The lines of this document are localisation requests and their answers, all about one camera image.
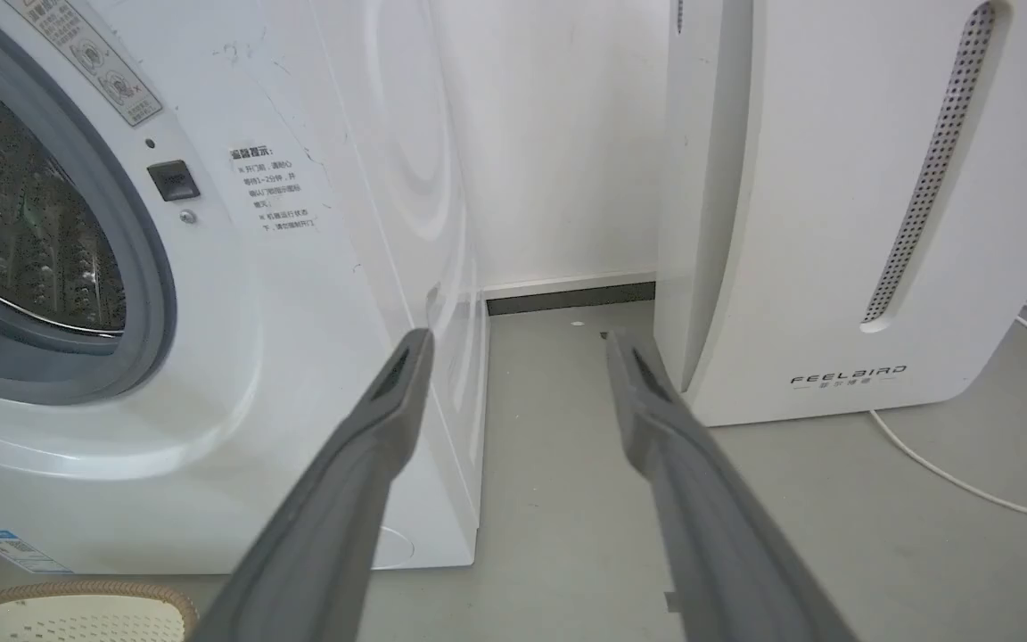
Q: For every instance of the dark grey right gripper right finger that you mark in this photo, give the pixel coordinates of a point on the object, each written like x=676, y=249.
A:
x=710, y=526

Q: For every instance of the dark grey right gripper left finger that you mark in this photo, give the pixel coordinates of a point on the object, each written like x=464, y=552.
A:
x=335, y=517

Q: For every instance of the white front-load washing machine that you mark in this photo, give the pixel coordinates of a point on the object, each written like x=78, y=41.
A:
x=282, y=374

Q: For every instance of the cream perforated laundry basket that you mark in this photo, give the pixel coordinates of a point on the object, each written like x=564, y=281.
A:
x=68, y=615

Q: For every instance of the steel washing drum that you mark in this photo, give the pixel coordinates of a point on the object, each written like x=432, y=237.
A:
x=14, y=214

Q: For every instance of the dark skirting board strip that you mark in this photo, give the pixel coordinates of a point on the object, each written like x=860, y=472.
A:
x=571, y=298

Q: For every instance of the grey rubber door seal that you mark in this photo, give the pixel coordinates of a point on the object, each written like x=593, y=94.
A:
x=135, y=267

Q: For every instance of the white air purifier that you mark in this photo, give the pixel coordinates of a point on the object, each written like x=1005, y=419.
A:
x=834, y=196

